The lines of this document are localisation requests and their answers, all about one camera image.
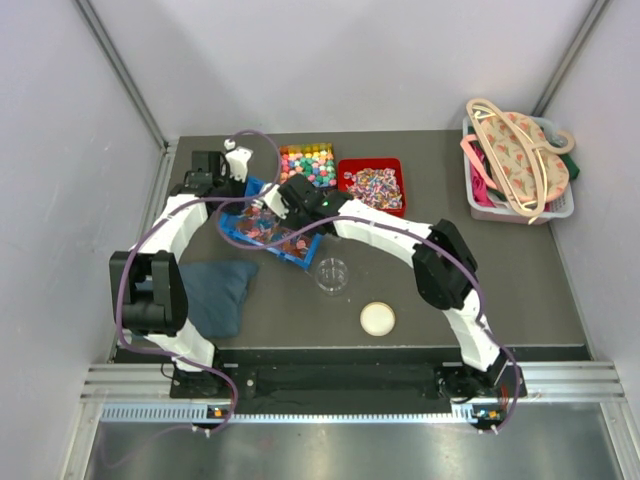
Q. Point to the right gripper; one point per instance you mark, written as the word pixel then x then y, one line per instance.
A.
pixel 288 222

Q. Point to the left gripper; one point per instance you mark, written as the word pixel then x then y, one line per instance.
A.
pixel 238 184

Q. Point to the blue plastic candy bin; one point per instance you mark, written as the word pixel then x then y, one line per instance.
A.
pixel 300 250

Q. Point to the clear plastic scoop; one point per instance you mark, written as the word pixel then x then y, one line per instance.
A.
pixel 265 226

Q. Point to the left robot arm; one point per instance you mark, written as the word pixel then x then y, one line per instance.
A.
pixel 148 293

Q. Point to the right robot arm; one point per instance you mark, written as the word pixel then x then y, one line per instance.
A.
pixel 443 265

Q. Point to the clear glass jar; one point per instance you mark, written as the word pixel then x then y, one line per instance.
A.
pixel 332 276

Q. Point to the red tray of swirl lollipops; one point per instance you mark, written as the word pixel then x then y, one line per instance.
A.
pixel 377 182

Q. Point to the folded dark blue cloth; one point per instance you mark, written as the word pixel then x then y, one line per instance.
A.
pixel 216 293

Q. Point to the round cream jar lid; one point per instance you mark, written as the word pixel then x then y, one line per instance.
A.
pixel 377 319

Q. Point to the white basket of clothes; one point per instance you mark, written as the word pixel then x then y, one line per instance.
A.
pixel 496 166

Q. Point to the beige clothes hanger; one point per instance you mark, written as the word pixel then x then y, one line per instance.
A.
pixel 531 136

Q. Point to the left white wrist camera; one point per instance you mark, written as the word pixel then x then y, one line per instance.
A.
pixel 238 159

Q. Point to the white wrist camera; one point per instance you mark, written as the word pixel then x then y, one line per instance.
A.
pixel 270 198
pixel 238 159

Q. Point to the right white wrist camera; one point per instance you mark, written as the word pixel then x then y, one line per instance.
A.
pixel 270 198

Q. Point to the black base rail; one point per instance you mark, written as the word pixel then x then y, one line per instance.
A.
pixel 342 381

